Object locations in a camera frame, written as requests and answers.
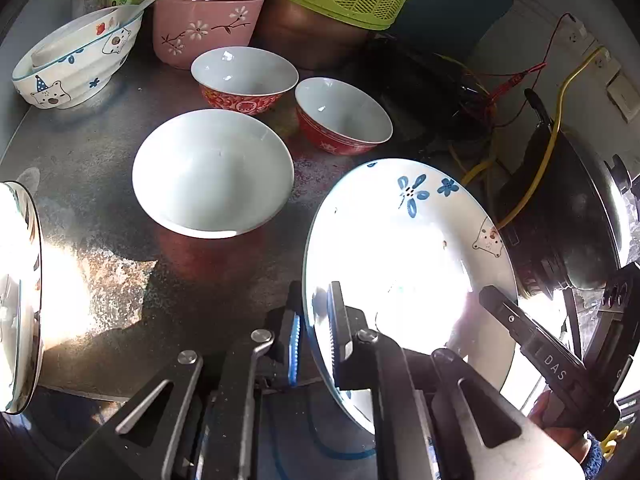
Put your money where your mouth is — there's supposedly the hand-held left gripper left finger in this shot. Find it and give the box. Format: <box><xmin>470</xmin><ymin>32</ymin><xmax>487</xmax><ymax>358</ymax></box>
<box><xmin>56</xmin><ymin>280</ymin><xmax>305</xmax><ymax>480</ymax></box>

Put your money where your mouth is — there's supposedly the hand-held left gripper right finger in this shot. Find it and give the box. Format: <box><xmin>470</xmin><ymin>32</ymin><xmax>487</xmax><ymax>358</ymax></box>
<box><xmin>325</xmin><ymin>281</ymin><xmax>587</xmax><ymax>480</ymax></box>

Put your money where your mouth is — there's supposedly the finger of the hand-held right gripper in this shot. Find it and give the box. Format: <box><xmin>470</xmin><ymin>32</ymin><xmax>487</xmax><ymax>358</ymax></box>
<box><xmin>599</xmin><ymin>261</ymin><xmax>640</xmax><ymax>314</ymax></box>
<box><xmin>479</xmin><ymin>284</ymin><xmax>587</xmax><ymax>397</ymax></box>

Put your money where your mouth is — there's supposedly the white bear print plate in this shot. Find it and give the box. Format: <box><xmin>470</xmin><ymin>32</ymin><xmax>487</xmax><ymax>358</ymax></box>
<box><xmin>302</xmin><ymin>158</ymin><xmax>521</xmax><ymax>453</ymax></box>

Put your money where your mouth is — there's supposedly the small red patterned bowl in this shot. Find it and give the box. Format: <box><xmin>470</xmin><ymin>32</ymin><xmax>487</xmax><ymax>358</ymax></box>
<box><xmin>191</xmin><ymin>47</ymin><xmax>299</xmax><ymax>117</ymax></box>
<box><xmin>132</xmin><ymin>109</ymin><xmax>295</xmax><ymax>281</ymax></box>
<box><xmin>295</xmin><ymin>77</ymin><xmax>393</xmax><ymax>156</ymax></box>

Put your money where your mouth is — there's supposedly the white plate with blue flowers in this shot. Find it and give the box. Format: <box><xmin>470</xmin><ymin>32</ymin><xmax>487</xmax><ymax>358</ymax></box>
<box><xmin>0</xmin><ymin>182</ymin><xmax>45</xmax><ymax>413</ymax></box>

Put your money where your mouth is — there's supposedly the person's right hand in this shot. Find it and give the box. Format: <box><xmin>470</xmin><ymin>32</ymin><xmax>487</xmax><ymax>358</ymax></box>
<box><xmin>529</xmin><ymin>392</ymin><xmax>592</xmax><ymax>467</ymax></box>

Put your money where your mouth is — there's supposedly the metal pot lid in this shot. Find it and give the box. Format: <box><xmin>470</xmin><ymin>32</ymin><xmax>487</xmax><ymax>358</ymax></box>
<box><xmin>555</xmin><ymin>127</ymin><xmax>640</xmax><ymax>271</ymax></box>

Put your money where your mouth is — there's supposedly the blue striped clear placemat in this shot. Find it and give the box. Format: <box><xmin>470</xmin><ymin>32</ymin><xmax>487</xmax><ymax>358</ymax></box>
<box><xmin>262</xmin><ymin>392</ymin><xmax>378</xmax><ymax>461</ymax></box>

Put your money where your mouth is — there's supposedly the black pan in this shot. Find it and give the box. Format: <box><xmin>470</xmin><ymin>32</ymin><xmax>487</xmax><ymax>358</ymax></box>
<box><xmin>380</xmin><ymin>40</ymin><xmax>491</xmax><ymax>151</ymax></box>

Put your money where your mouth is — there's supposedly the brown metal pot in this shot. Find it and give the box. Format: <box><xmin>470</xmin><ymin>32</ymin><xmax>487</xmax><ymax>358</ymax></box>
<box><xmin>255</xmin><ymin>0</ymin><xmax>373</xmax><ymax>71</ymax></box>

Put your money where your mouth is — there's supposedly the pink floral bowl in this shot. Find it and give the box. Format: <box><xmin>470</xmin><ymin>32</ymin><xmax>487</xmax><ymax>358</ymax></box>
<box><xmin>152</xmin><ymin>0</ymin><xmax>266</xmax><ymax>71</ymax></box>

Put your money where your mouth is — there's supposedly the large white bear print bowl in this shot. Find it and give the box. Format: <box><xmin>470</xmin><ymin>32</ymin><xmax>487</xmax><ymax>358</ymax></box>
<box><xmin>12</xmin><ymin>5</ymin><xmax>143</xmax><ymax>110</ymax></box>

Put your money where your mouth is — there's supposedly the yellow cable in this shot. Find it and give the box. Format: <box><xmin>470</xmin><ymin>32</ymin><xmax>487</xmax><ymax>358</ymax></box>
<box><xmin>450</xmin><ymin>45</ymin><xmax>608</xmax><ymax>231</ymax></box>

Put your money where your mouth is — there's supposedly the white wall switch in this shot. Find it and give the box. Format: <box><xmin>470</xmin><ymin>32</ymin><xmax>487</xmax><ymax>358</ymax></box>
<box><xmin>606</xmin><ymin>72</ymin><xmax>640</xmax><ymax>122</ymax></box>

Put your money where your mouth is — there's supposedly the white wall socket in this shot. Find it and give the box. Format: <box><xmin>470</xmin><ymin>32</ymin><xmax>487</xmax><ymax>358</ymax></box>
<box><xmin>565</xmin><ymin>20</ymin><xmax>598</xmax><ymax>56</ymax></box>
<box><xmin>592</xmin><ymin>47</ymin><xmax>623</xmax><ymax>86</ymax></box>

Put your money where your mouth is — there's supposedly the red cable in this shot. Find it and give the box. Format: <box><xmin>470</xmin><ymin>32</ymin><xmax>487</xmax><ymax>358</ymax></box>
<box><xmin>450</xmin><ymin>12</ymin><xmax>576</xmax><ymax>126</ymax></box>

